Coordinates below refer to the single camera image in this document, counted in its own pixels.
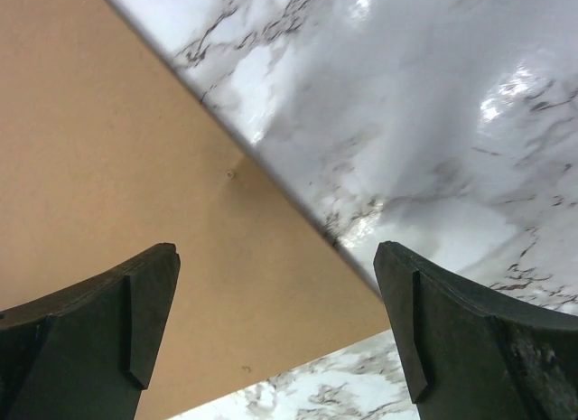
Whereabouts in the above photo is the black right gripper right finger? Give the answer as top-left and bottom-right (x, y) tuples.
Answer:
(374, 241), (577, 420)

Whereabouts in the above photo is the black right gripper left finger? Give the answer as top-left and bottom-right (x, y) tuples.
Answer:
(1, 243), (181, 419)

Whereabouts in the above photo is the brown fibreboard backing board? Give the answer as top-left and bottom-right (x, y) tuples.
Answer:
(1, 0), (387, 419)

